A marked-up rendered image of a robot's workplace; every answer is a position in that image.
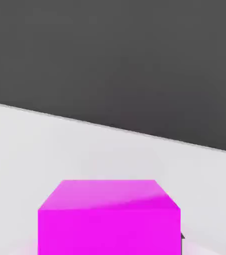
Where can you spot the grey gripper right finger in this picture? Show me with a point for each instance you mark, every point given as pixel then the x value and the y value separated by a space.
pixel 182 237

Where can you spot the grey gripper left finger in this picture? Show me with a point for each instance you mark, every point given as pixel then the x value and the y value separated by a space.
pixel 35 250

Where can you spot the small magenta cube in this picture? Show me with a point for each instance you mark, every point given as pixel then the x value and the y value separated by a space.
pixel 108 229

